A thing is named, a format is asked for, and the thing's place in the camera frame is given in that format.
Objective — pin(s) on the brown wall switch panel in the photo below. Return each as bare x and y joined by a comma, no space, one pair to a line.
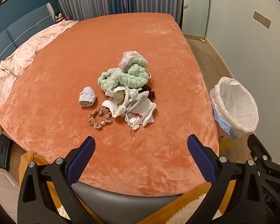
262,19

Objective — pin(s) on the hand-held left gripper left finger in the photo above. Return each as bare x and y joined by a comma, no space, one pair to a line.
82,158

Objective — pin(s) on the brown scrunchie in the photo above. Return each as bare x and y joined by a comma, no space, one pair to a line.
93,123

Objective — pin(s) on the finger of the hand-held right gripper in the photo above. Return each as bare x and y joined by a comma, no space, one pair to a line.
256,147

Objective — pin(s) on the white crumpled paper towel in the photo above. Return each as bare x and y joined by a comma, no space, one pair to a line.
140,112

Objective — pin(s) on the dark red scrunchie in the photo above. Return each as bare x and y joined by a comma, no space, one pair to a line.
150,93

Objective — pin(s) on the pink and white plastic packet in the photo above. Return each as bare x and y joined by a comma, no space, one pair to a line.
127,58

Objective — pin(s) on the orange plush bed blanket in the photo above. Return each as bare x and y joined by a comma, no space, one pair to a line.
60,63

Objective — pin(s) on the black bedside cabinet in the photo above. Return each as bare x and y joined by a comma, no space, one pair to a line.
2,149

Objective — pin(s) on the pink floral duvet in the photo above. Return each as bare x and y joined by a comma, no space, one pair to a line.
18,56

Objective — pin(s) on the small doll figure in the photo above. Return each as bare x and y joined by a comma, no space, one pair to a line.
58,17

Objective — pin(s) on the trash bin with white liner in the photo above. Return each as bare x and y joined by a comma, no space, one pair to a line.
235,102

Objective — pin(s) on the gold framed standing mirror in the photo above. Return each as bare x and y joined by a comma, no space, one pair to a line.
196,9

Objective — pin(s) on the beige crumpled cloth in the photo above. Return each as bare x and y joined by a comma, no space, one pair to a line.
119,96

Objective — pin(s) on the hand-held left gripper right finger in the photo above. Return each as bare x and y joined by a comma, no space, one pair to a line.
201,158

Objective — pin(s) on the rolled white sock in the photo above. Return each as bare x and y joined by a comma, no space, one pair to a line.
87,96

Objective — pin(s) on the blue padded headboard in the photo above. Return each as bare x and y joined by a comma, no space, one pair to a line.
14,30

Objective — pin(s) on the green fluffy yarn bundle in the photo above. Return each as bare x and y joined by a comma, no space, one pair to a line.
121,77

